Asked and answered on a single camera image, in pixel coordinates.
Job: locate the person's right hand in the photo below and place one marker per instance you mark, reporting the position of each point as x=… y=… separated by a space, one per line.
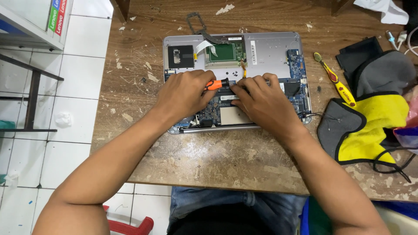
x=267 y=104

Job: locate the person's left hand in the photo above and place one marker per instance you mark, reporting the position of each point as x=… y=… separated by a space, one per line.
x=181 y=94

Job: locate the person's left fingers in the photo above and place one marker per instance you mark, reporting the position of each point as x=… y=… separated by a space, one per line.
x=200 y=77

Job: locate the orange black screwdriver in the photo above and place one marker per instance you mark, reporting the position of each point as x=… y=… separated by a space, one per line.
x=216 y=84

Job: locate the silver laptop base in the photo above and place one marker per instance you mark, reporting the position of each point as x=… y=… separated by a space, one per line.
x=271 y=52

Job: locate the brown wooden table leg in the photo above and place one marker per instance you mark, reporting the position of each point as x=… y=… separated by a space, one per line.
x=121 y=9
x=341 y=6

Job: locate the person's blue jeans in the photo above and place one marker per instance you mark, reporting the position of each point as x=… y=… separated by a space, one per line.
x=215 y=204

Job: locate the yellow red toothbrush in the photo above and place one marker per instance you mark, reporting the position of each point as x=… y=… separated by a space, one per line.
x=336 y=81

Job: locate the crumpled white paper ball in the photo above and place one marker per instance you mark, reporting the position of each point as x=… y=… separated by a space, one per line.
x=63 y=119

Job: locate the black plastic tray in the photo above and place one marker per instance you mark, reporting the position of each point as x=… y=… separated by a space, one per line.
x=354 y=54

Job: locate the red plastic stool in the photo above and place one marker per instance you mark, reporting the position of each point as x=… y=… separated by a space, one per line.
x=130 y=227

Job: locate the black metal stand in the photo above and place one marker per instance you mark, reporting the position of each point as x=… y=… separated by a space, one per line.
x=32 y=94

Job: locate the yellow grey cloth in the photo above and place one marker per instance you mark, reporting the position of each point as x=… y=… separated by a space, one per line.
x=372 y=124

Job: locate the blue green bag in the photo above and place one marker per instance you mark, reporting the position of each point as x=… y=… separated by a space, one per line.
x=326 y=215

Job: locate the white crumpled tissue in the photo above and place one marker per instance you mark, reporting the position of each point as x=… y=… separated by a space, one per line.
x=385 y=11

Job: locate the pink plastic bag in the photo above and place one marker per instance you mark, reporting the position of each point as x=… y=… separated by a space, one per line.
x=410 y=130

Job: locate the black metal bracket frame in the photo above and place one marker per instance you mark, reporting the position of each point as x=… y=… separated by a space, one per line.
x=196 y=24

